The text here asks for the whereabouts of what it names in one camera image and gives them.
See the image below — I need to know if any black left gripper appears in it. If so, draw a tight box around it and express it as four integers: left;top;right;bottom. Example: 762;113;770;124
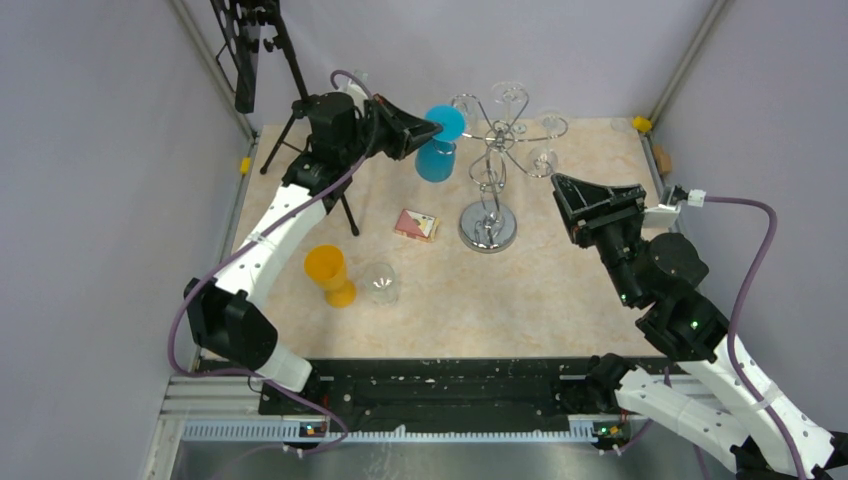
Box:
341;93;443;166

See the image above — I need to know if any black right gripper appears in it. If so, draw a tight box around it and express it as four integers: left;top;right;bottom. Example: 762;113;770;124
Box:
549;174;644;306

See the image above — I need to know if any blue wine glass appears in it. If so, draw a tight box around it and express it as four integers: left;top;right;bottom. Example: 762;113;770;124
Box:
415;105;466;183

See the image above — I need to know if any yellow wine glass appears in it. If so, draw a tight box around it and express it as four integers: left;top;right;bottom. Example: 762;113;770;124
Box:
303;245;357;308

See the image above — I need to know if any clear patterned wine glass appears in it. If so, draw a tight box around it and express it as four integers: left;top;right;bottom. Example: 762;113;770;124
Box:
363;263;400;306

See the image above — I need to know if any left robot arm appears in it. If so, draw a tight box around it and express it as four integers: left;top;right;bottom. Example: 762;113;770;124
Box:
183;91;464;414

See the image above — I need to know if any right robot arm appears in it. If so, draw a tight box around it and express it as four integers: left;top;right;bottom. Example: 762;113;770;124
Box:
551;173;847;479

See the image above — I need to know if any clear small wine glass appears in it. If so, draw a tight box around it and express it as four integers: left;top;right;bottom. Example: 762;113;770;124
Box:
528;110;568;178

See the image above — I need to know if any chrome wine glass rack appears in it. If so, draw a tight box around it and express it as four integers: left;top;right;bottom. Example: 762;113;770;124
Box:
450;81;546;254

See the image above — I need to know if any black tripod stand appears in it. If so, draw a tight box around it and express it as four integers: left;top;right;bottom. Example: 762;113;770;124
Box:
259;1;367;236

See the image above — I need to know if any yellow corner clamp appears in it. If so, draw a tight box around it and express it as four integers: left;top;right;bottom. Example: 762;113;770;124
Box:
631;116;653;134

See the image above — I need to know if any playing card box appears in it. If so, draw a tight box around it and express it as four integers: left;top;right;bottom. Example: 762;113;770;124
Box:
394;209;440;243

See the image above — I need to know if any black perforated plate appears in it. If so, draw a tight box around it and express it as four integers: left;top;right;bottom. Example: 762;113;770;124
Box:
210;0;262;114

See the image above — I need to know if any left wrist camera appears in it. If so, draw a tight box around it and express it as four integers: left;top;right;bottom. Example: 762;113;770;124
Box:
344;70;370;111

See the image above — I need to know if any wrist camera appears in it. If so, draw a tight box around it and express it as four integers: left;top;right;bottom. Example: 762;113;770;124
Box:
643;185;706;230
344;70;370;111

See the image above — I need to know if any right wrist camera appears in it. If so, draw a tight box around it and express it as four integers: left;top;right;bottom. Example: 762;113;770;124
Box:
643;185;706;230

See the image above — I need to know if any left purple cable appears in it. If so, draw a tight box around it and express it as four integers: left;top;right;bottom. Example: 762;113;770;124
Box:
165;69;376;452

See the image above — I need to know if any purple cable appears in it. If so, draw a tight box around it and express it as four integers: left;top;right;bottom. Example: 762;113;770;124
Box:
688;195;806;480
165;69;376;452

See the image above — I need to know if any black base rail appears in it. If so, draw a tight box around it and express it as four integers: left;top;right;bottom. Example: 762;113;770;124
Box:
258;357;602;434

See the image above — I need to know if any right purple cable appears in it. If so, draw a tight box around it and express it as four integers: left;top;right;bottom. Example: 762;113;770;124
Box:
688;195;806;480

